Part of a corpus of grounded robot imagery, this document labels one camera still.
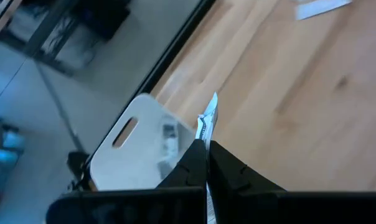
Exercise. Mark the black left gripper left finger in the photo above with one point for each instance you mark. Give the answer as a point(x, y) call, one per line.
point(191, 171)

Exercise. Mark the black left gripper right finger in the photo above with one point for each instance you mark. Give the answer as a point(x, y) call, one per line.
point(231, 174)

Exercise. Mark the white antiseptic towelette packet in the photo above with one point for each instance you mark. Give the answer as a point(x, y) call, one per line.
point(172, 149)
point(206, 124)

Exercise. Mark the white plastic bin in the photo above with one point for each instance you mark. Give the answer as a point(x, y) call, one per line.
point(135, 168)

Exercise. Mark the dark metal rack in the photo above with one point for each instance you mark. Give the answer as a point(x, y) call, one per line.
point(101, 18)

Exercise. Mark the small white packet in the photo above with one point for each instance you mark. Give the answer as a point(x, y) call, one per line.
point(322, 7)

